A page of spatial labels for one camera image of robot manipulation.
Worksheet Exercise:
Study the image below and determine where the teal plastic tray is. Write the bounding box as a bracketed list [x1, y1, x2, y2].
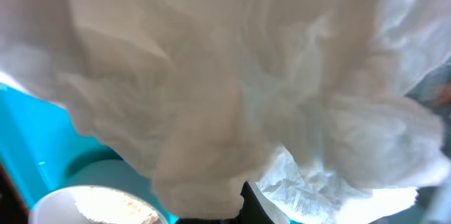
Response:
[1, 85, 177, 223]

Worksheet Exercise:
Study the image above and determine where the cooked white rice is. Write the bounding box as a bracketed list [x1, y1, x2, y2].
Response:
[72, 186, 166, 224]

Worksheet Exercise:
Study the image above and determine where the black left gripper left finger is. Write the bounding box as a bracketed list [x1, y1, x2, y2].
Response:
[175, 217, 242, 224]

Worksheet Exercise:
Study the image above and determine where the white tissue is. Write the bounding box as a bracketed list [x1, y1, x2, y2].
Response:
[1, 0, 450, 223]

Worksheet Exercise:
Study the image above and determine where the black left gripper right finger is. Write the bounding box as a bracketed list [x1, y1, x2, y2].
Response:
[239, 182, 274, 224]

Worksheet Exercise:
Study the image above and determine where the grey bowl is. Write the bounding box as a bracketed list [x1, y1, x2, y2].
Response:
[28, 185, 168, 224]

